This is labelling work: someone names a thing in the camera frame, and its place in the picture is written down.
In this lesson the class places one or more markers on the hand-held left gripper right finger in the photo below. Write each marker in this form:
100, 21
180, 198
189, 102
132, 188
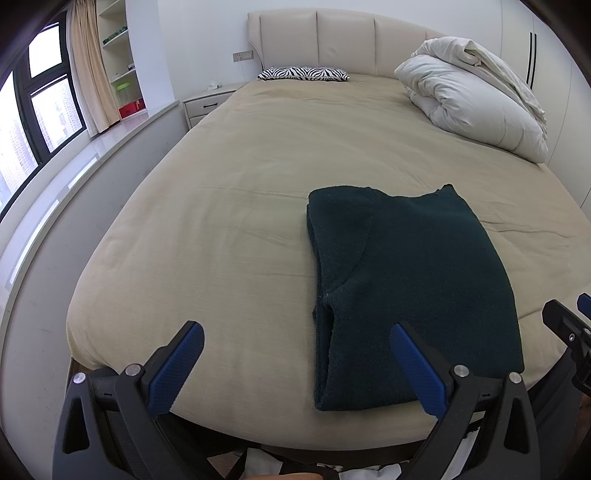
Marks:
415, 364

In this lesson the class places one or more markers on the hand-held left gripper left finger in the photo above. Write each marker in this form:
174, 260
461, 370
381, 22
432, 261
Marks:
178, 364

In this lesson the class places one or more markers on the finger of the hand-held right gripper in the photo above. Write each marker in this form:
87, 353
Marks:
585, 304
565, 323

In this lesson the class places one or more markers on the dark green sweater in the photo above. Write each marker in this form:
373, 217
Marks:
406, 277

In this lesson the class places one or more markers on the bed with beige sheet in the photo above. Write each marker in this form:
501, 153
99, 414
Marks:
231, 207

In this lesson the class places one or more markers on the white window ledge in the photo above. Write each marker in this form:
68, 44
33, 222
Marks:
55, 230

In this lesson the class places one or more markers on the white wardrobe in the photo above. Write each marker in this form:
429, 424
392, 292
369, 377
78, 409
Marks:
554, 69

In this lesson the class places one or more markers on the white rolled duvet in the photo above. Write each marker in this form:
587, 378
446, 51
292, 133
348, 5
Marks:
466, 97

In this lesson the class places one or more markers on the red box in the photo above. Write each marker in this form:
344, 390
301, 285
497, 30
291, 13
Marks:
132, 108

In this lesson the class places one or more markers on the white nightstand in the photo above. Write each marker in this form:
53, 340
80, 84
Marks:
205, 104

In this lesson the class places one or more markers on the green plastic container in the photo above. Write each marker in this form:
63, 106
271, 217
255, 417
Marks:
124, 90

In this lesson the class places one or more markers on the black framed window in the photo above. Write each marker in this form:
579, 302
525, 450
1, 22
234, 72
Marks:
41, 101

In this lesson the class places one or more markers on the beige curtain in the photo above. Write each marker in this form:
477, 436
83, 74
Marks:
90, 69

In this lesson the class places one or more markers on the zebra print pillow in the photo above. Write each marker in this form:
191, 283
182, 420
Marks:
302, 74

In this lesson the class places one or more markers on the white open shelf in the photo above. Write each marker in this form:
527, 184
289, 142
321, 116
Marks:
120, 50

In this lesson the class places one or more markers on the cream padded headboard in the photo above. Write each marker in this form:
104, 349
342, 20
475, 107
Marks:
346, 41

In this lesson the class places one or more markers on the wall power outlet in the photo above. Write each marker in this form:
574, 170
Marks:
243, 56

